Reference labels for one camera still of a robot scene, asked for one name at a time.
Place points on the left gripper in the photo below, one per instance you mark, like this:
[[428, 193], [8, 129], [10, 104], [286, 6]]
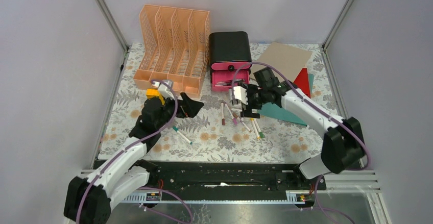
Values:
[[188, 107]]

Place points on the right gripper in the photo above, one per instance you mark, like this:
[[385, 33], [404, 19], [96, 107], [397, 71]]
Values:
[[247, 112]]

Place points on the purple gel pen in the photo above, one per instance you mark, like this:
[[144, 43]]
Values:
[[225, 83]]

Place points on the pink drawer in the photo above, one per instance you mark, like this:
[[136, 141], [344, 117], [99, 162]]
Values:
[[221, 80], [230, 66]]

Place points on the pink top drawer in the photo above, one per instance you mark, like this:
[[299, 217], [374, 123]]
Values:
[[230, 66]]

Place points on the black drawer cabinet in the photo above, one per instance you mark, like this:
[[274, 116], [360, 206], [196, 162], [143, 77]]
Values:
[[229, 46]]

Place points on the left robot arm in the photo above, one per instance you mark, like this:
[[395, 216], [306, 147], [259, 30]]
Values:
[[92, 198]]

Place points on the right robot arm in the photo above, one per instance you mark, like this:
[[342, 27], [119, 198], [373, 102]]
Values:
[[342, 138]]

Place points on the yellow cap white marker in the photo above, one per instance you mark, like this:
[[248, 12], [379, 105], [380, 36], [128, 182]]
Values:
[[255, 129]]

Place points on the purple cap white marker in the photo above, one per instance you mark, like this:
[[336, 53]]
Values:
[[244, 124]]

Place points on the pink cap white marker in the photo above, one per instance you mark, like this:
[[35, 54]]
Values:
[[230, 113]]

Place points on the teal cap white marker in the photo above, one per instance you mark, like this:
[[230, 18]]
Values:
[[181, 135]]

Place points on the teal folder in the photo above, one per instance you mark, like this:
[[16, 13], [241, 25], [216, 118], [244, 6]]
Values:
[[275, 112]]

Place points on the green cap white marker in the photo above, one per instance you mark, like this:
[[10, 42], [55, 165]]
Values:
[[260, 133]]

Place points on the yellow plastic block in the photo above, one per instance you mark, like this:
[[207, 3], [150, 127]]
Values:
[[153, 93]]

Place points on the red folder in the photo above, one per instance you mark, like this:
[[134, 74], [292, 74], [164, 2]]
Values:
[[302, 82]]

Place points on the beige cardboard sheet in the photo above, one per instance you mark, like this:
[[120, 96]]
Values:
[[287, 59]]

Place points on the peach plastic file organizer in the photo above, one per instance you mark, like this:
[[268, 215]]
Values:
[[176, 42]]

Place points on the black mounting rail base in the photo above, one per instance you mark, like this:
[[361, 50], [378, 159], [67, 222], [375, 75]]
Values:
[[218, 181]]

